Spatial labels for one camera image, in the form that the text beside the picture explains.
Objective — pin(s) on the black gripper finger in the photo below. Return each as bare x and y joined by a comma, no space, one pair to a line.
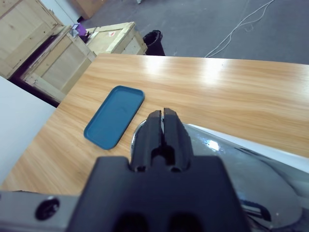
144,137
178,140

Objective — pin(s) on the white capsule coffee machine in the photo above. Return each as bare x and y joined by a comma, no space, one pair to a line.
253,174

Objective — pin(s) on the blue rectangular tray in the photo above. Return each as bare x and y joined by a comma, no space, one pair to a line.
113,116

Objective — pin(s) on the black waste bin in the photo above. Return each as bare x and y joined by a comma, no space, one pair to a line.
154,44

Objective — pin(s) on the wooden crate red label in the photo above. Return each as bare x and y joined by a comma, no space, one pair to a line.
120,41

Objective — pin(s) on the wooden crates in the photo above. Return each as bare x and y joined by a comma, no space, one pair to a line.
65,65

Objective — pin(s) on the purple box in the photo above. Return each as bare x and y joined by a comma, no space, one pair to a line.
80,29

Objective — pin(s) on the brown wooden box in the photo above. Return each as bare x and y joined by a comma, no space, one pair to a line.
89,7

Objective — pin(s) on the large pale wooden crate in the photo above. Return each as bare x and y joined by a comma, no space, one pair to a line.
21,31

